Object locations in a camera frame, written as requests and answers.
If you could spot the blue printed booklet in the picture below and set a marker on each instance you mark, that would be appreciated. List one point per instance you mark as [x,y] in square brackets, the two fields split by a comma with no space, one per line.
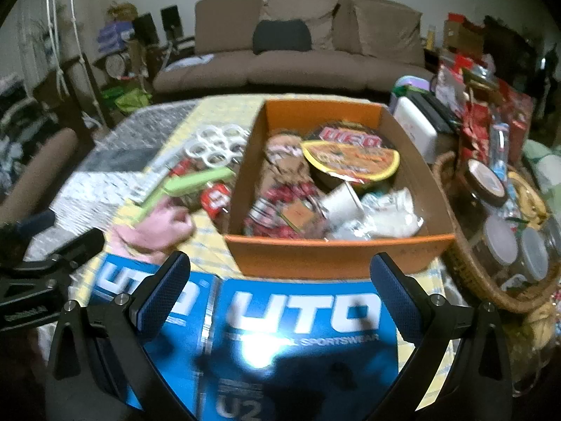
[114,280]

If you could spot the grey patterned cloth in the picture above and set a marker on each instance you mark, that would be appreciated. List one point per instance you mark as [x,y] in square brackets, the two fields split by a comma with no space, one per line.
[109,149]

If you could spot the purple round container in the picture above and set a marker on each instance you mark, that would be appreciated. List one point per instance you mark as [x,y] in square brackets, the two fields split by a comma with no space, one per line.
[410,84]

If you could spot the black cushion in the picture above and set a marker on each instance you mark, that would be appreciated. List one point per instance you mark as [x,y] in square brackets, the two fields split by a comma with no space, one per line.
[280,37]

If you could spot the small red packet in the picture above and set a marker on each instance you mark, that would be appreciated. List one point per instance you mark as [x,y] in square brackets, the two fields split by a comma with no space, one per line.
[180,167]

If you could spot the brown lid jar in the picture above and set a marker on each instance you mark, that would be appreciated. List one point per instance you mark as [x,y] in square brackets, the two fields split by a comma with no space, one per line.
[484,182]

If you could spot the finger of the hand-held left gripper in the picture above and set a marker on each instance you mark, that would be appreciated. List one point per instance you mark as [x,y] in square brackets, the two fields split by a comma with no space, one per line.
[37,222]
[79,245]

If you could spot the red snack bag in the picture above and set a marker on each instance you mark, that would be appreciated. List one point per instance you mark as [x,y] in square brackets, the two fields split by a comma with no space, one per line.
[477,127]

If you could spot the red and white bag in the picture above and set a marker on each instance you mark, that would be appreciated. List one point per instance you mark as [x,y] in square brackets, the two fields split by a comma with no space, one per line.
[449,87]

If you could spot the grey lid jar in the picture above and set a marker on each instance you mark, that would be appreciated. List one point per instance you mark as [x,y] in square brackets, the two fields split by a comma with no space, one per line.
[499,241]
[534,252]

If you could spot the orange cardboard box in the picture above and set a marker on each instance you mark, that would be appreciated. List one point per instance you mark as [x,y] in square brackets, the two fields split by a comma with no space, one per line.
[333,254]

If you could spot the brown fabric sofa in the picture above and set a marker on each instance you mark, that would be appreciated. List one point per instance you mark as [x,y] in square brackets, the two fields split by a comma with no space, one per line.
[219,70]

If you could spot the instant noodle bowl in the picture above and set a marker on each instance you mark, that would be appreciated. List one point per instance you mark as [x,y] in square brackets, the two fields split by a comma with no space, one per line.
[350,158]

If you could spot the yellow bottle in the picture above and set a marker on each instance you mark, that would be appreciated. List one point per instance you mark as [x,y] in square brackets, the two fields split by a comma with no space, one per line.
[431,37]

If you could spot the yellow checked cloth covered desktop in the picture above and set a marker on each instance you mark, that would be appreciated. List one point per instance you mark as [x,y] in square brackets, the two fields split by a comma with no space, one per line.
[228,105]

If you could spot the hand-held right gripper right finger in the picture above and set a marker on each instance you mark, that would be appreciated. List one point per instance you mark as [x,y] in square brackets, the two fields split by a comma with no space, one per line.
[394,291]

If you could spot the pink cloth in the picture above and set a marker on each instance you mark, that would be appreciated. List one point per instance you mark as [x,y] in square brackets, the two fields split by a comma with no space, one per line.
[153,228]

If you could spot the white plastic box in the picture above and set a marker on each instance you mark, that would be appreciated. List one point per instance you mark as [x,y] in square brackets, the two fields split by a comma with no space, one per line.
[414,127]

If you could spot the green plastic bag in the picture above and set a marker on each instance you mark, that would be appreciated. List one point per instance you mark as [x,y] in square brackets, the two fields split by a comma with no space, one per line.
[131,100]

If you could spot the red plaid packet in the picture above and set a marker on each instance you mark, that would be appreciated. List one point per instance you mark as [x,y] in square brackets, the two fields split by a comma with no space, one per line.
[280,210]

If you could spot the white cloth on sofa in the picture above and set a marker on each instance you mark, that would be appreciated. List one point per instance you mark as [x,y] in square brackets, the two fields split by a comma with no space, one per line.
[188,62]

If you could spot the green plastic stick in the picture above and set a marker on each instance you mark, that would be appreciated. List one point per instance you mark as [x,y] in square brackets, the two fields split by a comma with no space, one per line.
[153,201]

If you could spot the blue UTO box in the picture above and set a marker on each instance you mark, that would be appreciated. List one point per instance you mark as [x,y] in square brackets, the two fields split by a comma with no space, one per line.
[307,333]

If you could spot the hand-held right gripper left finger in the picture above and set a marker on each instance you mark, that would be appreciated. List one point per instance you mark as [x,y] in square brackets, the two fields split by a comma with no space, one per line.
[162,291]

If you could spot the crumpled clear plastic wrappers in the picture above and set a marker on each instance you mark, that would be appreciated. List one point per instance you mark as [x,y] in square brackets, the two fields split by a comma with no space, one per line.
[394,219]

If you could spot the wicker basket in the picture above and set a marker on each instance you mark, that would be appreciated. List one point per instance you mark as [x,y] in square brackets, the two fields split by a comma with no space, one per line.
[464,272]

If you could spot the light green white cloth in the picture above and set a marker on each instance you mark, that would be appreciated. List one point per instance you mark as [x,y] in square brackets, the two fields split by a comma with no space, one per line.
[543,166]

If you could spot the green and black box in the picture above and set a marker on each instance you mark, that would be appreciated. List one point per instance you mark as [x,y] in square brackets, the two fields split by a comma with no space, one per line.
[201,178]

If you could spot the brown cardboard boxes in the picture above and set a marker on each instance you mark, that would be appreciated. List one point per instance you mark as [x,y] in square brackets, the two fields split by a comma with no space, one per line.
[462,35]

